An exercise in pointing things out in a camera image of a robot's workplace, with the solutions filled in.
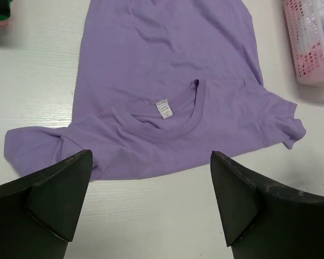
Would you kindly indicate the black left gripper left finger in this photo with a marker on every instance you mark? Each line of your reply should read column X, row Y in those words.
column 39, row 212

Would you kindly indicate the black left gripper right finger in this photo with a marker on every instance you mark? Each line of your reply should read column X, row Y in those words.
column 262, row 218

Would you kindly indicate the purple t-shirt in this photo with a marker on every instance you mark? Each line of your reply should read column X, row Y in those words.
column 160, row 86

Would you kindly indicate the pink plastic laundry basket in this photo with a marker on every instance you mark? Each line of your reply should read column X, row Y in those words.
column 307, row 41

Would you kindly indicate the black folded t-shirt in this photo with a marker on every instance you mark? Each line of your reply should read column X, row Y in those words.
column 5, row 8

